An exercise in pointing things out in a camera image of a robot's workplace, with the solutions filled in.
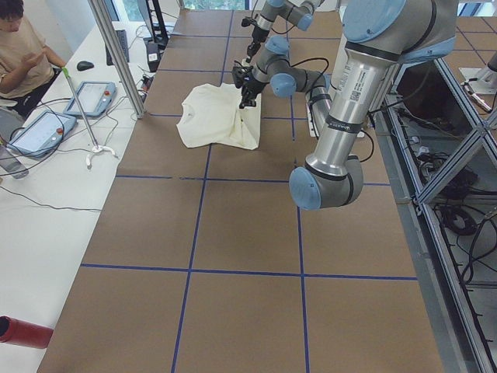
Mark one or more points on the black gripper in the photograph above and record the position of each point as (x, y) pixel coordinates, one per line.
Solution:
(255, 37)
(247, 86)

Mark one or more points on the cream long-sleeve cat shirt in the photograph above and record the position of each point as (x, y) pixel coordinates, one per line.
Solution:
(211, 115)

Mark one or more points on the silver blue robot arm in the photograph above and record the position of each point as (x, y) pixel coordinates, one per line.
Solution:
(378, 34)
(300, 16)

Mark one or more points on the black power adapter box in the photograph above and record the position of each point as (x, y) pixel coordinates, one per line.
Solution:
(153, 56)

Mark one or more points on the far blue teach pendant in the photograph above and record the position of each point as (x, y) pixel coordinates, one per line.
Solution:
(95, 97)

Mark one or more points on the blue teach pendant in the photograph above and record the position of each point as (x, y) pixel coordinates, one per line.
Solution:
(43, 135)
(95, 97)

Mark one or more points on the metal stick with hook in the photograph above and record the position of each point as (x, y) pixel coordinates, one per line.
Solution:
(97, 149)

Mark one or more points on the black computer mouse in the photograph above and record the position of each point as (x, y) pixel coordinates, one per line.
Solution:
(84, 65)

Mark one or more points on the near blue teach pendant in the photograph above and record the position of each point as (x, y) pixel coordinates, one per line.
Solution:
(43, 135)

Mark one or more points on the person in beige shirt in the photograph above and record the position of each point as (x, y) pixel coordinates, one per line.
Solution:
(28, 65)

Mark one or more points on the red bottle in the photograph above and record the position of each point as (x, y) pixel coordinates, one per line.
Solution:
(24, 334)

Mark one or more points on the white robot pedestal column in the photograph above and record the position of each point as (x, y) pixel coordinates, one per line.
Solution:
(341, 70)

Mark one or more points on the aluminium frame post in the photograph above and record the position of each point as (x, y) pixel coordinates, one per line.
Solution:
(109, 36)

